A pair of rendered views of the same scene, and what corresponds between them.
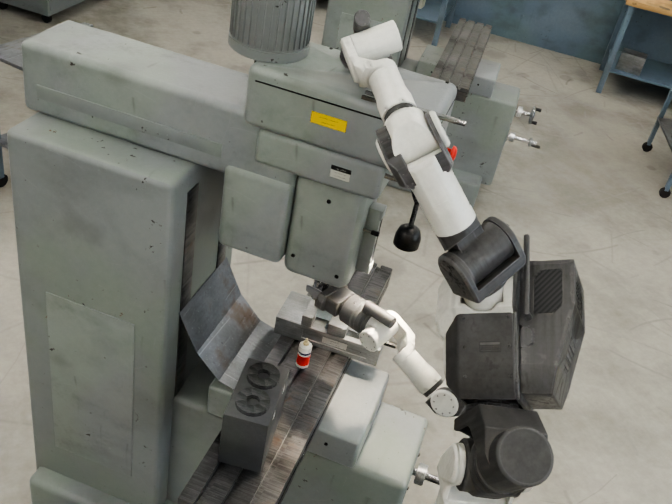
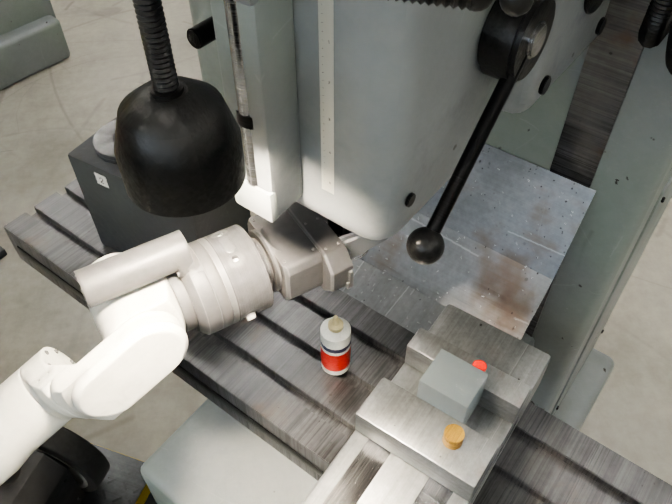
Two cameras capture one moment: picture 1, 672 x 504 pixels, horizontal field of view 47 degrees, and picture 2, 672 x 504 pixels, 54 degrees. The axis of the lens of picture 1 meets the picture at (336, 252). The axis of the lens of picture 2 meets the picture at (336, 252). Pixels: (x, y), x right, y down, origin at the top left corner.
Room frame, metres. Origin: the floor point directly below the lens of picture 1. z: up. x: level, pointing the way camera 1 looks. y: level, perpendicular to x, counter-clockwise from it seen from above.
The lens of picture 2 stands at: (1.98, -0.42, 1.71)
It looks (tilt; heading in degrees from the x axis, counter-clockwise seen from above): 48 degrees down; 115
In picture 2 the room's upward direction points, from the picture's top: straight up
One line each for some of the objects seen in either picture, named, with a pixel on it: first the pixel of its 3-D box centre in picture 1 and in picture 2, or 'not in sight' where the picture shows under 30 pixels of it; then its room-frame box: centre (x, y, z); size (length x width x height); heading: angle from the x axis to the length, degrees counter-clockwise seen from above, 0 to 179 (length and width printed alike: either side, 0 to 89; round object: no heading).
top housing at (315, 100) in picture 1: (351, 103); not in sight; (1.80, 0.04, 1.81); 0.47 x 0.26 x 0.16; 78
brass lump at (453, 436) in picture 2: not in sight; (453, 436); (1.96, -0.07, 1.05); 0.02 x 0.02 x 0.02
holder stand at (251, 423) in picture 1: (254, 412); (166, 200); (1.45, 0.13, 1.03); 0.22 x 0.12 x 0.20; 175
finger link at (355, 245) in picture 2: not in sight; (363, 244); (1.82, 0.00, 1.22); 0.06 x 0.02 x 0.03; 56
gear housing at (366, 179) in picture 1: (332, 146); not in sight; (1.80, 0.06, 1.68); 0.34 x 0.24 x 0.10; 78
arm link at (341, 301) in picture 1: (344, 305); (269, 260); (1.74, -0.05, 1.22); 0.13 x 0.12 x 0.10; 146
